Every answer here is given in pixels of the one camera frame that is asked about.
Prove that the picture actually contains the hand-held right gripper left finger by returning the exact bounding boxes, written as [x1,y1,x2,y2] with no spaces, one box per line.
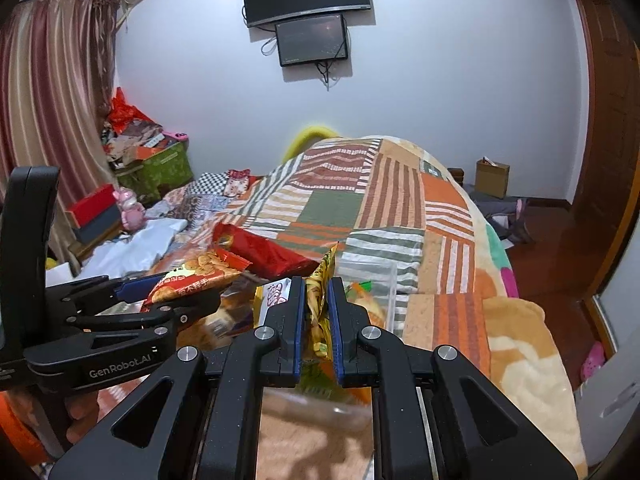
[47,276,307,480]

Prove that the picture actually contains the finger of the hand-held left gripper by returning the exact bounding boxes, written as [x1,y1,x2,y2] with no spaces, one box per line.
[45,272,163,313]
[65,287,226,335]

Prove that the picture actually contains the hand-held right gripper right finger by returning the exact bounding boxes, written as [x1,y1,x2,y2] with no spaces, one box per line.
[327,276,593,480]

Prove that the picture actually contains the yellow green snack packet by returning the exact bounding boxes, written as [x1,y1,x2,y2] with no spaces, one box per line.
[297,242,373,406]

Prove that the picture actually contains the red orange snack packet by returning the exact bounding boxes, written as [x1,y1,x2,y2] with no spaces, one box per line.
[140,250,253,313]

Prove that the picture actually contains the clear noodle snack packet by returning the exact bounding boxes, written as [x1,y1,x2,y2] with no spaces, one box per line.
[192,285,258,348]

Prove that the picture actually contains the clear plastic container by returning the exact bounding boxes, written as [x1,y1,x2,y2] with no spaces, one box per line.
[260,259,399,480]

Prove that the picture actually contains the person's left hand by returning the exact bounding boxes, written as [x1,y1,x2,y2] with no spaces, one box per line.
[65,392,108,443]

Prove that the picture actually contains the white cloth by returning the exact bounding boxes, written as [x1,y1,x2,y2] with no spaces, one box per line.
[47,217,188,281]

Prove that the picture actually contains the white red snack packet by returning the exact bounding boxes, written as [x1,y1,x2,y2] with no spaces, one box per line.
[254,279,293,328]

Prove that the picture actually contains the grey flat box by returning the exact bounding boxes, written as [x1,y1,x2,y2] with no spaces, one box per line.
[72,207,126,246]

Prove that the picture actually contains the red flat box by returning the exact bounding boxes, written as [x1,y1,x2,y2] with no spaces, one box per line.
[65,183,118,228]

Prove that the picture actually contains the pink toy figure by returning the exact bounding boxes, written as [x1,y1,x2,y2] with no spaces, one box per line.
[114,187,147,233]

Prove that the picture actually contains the long red snack packet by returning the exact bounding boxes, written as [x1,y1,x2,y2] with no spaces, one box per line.
[212,223,321,281]

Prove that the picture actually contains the green cardboard box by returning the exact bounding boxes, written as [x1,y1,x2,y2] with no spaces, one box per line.
[115,141,195,203]

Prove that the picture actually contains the checkered patterned cloth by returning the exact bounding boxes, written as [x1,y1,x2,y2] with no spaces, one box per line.
[187,170,266,211]

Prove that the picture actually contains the striped curtain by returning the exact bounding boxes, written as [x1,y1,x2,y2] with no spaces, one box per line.
[0,0,123,266]

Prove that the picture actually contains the patchwork blanket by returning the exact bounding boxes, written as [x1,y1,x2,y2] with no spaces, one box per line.
[95,135,516,411]

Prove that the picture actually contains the red plastic bag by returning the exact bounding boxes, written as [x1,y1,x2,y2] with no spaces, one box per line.
[107,87,163,133]

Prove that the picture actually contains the peach fleece blanket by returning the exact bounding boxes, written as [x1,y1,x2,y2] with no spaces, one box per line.
[480,220,588,476]

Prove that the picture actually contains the yellow curved object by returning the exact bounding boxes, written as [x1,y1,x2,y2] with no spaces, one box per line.
[282,122,341,161]

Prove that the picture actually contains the grey clothes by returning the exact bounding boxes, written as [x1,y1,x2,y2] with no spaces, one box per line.
[475,195,533,246]

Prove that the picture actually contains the brown cardboard box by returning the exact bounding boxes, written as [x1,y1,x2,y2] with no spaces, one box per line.
[474,158,511,200]

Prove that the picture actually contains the pink slipper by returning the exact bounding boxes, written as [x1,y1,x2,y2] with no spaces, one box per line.
[580,341,607,381]

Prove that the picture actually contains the small black monitor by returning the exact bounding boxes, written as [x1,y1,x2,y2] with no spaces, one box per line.
[275,16,349,67]

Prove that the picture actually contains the wooden door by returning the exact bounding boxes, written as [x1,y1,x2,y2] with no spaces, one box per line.
[570,0,640,311]

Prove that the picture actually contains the black hanging cable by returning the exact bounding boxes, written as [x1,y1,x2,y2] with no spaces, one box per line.
[316,60,336,92]

